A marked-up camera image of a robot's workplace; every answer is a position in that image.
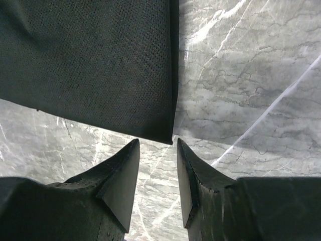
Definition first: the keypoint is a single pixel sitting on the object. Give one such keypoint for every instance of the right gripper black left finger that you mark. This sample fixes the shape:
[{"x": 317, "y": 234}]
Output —
[{"x": 94, "y": 205}]

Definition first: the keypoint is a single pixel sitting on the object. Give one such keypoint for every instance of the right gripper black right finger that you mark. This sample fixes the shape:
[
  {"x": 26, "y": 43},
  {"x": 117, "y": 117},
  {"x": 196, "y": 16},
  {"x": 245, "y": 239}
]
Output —
[{"x": 217, "y": 207}]

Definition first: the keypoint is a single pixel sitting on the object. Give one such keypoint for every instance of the black t-shirt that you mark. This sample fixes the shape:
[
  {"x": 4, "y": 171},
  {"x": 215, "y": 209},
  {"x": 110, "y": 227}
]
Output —
[{"x": 109, "y": 64}]

